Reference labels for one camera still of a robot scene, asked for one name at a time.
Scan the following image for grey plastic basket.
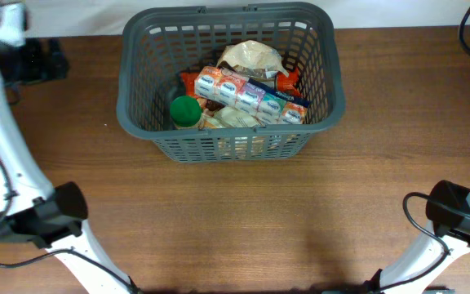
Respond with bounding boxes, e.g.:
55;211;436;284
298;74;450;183
117;2;345;163

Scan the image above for orange pasta packet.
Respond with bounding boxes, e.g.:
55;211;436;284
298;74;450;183
179;69;301;98

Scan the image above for orange snack pouch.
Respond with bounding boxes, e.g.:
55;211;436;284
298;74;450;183
197;97;261;129

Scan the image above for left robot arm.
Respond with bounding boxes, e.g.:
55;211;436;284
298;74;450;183
0;1;140;293

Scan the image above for right black cable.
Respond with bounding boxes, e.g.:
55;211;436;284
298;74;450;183
365;0;470;294

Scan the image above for green lid jar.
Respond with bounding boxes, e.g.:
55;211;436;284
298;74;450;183
170;96;202;128

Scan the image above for blue tissue multipack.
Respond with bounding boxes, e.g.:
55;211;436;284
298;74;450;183
194;66;309;124

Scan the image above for black cable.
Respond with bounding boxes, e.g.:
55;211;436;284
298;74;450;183
365;0;470;294
0;81;142;294

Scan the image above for left black cable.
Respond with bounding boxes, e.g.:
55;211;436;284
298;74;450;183
0;81;142;294

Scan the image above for beige paper bag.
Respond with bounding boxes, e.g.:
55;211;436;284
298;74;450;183
217;40;289;80

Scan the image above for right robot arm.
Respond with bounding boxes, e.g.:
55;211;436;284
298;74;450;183
372;180;470;293

